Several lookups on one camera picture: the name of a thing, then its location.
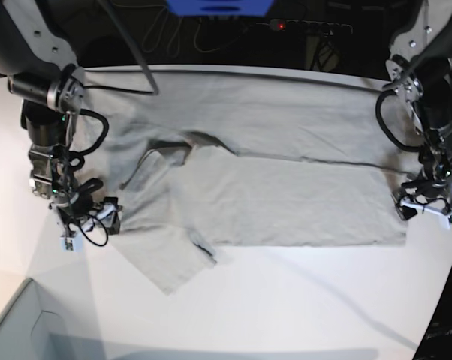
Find blue box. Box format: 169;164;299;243
166;0;274;17

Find black power strip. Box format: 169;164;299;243
268;19;354;36

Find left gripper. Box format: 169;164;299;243
393;176;452;221

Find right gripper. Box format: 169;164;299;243
50;187;121;236

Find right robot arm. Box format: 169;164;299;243
0;1;121;240

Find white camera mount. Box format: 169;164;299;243
394;200;452;230
59;196;122;252

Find white bin at corner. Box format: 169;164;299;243
0;278;107;359

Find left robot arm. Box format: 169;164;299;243
375;1;452;228

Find grey t-shirt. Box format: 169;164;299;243
83;72;420;294

